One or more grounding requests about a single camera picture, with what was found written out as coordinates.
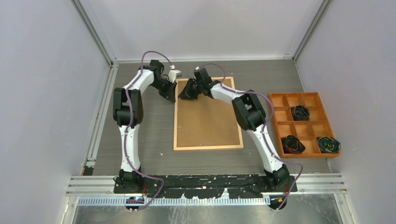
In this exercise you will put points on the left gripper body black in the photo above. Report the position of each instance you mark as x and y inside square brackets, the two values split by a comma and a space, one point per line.
[166, 87]

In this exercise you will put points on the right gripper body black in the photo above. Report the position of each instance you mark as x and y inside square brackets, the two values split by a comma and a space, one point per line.
[194, 88]

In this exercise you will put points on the brown fibreboard backing board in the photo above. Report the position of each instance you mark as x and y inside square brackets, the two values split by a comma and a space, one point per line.
[207, 123]

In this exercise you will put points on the light wooden picture frame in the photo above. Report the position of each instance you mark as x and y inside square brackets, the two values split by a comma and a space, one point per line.
[176, 123]

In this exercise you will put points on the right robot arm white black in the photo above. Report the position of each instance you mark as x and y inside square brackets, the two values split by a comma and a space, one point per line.
[250, 116]

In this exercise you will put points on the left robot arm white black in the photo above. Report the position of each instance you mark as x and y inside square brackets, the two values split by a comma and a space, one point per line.
[128, 114]

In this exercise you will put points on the black red rolled tie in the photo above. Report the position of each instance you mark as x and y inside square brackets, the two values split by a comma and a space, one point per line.
[292, 145]

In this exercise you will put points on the orange compartment tray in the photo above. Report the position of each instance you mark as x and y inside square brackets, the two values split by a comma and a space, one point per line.
[307, 131]

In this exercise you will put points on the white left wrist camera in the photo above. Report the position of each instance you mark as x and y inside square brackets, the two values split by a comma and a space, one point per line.
[173, 73]

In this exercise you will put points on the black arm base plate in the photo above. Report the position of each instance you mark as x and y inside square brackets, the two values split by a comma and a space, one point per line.
[201, 186]

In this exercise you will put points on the aluminium left side rail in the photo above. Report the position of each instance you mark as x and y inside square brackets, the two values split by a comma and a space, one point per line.
[99, 118]

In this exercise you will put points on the aluminium rail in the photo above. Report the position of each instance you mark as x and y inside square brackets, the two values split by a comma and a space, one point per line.
[99, 118]
[315, 183]

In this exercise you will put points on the aluminium front rail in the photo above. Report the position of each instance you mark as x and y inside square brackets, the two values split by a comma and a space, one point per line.
[315, 183]

